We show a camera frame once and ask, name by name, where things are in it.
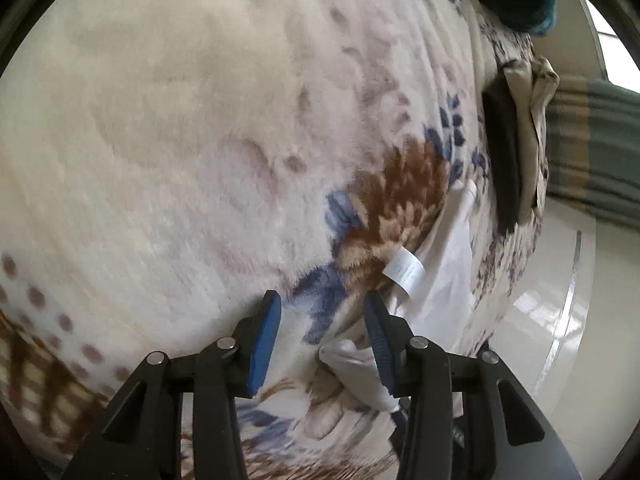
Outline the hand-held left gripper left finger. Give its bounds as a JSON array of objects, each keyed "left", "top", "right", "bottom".
[{"left": 62, "top": 290, "right": 283, "bottom": 480}]

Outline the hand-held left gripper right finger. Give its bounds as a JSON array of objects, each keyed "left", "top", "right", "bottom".
[{"left": 363, "top": 290, "right": 583, "bottom": 480}]

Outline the white t-shirt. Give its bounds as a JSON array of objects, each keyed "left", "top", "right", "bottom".
[{"left": 319, "top": 180, "right": 481, "bottom": 413}]

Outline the white glossy headboard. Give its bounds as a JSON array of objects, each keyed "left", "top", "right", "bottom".
[{"left": 486, "top": 199, "right": 628, "bottom": 413}]

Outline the folded dark brown garment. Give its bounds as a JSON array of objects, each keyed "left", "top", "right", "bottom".
[{"left": 482, "top": 87, "right": 523, "bottom": 233}]

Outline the floral blanket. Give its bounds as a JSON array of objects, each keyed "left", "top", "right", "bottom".
[{"left": 0, "top": 0, "right": 546, "bottom": 480}]

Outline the folded beige garment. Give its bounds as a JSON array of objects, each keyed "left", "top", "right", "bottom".
[{"left": 502, "top": 57, "right": 561, "bottom": 226}]

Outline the grey-blue curtain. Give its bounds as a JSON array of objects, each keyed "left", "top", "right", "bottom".
[{"left": 545, "top": 77, "right": 640, "bottom": 231}]

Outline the barred window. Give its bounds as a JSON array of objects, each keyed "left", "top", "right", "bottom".
[{"left": 585, "top": 0, "right": 640, "bottom": 95}]

